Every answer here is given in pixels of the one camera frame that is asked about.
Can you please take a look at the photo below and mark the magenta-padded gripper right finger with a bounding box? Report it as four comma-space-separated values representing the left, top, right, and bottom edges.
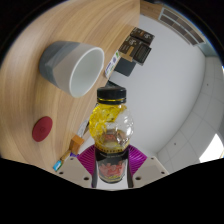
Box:
125, 144, 170, 189

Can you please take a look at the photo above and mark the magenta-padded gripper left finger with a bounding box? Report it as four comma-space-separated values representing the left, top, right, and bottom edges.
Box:
54, 145, 100, 190

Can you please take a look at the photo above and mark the clear bottle with black cap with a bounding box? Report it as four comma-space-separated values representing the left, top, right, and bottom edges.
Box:
88, 85, 135, 185

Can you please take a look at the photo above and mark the blue-tipped stick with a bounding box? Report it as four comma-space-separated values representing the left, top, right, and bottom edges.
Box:
52, 149, 73, 173

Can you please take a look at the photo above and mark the small brown wooden block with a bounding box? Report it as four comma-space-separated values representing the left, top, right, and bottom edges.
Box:
68, 133, 86, 156

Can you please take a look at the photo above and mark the flat round red coaster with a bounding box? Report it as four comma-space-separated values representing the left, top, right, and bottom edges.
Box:
31, 115, 54, 143

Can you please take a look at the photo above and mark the bright ceiling light panel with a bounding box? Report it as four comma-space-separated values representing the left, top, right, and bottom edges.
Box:
199, 132, 224, 164

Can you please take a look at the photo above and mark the grey and white cup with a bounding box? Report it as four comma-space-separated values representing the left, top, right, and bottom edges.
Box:
38, 40, 106, 99

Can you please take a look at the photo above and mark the dark grey box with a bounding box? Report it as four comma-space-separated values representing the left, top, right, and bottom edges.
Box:
114, 57, 138, 78

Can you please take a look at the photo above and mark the white and blue carton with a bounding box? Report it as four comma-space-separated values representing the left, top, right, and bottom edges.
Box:
103, 50, 122, 80

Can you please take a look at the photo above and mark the black printed box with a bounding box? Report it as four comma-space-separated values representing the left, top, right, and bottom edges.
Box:
117, 35, 153, 66
129, 26, 156, 45

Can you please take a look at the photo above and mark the ceiling vent grille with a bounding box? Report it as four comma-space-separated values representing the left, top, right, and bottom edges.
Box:
157, 6, 207, 47

